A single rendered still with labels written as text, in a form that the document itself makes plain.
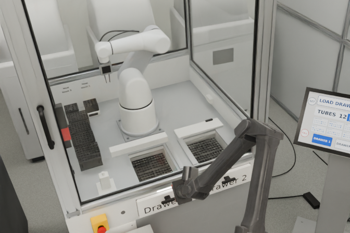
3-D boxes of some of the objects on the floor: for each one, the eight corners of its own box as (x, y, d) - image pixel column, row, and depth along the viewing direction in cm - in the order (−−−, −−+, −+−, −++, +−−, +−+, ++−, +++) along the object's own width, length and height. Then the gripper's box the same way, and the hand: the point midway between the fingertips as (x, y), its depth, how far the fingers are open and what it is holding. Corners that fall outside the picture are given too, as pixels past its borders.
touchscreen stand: (355, 307, 223) (399, 178, 168) (278, 276, 242) (294, 152, 187) (365, 241, 259) (403, 117, 204) (297, 218, 278) (315, 100, 223)
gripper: (174, 181, 160) (167, 182, 175) (180, 205, 158) (173, 205, 173) (189, 177, 162) (180, 178, 177) (196, 201, 160) (187, 200, 175)
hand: (177, 191), depth 174 cm, fingers open, 3 cm apart
